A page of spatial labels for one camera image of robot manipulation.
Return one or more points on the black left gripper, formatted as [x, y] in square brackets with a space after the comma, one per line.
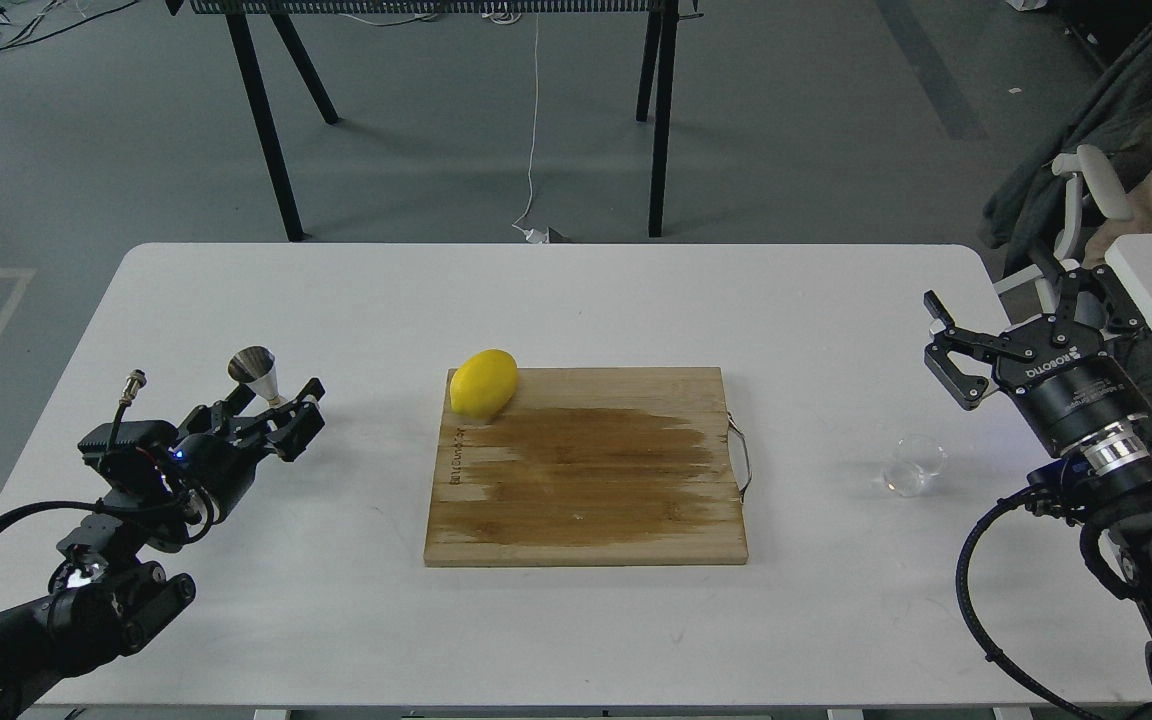
[198, 472]

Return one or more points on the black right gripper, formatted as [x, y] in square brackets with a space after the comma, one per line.
[1055, 369]

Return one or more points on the steel jigger measuring cup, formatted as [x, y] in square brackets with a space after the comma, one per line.
[254, 368]

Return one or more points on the small clear glass cup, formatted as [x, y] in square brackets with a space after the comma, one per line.
[916, 460]

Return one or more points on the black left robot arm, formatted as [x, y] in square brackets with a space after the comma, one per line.
[103, 601]

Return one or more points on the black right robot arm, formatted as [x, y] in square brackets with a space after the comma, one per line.
[1103, 487]

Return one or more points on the white office chair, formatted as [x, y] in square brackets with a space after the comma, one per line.
[1089, 179]

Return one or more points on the yellow lemon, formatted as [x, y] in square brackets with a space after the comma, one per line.
[484, 384]

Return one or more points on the dark grey jacket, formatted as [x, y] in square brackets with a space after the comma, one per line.
[1027, 209]

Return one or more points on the wooden cutting board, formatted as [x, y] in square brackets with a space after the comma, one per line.
[590, 468]

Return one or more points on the black metal table frame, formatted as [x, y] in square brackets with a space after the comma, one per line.
[413, 66]

